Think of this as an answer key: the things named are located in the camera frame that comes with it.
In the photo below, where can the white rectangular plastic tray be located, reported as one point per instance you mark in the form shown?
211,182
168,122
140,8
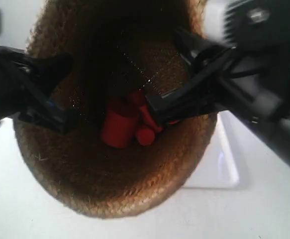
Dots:
217,168

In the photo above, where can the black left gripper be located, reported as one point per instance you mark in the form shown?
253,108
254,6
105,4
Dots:
32,105

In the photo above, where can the brown woven wicker basket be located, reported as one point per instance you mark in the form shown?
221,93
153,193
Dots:
118,47

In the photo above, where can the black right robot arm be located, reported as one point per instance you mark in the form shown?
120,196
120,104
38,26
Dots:
275,134

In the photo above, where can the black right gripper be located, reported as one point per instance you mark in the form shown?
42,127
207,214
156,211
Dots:
243,82

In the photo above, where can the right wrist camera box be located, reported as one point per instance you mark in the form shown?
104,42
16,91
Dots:
247,24

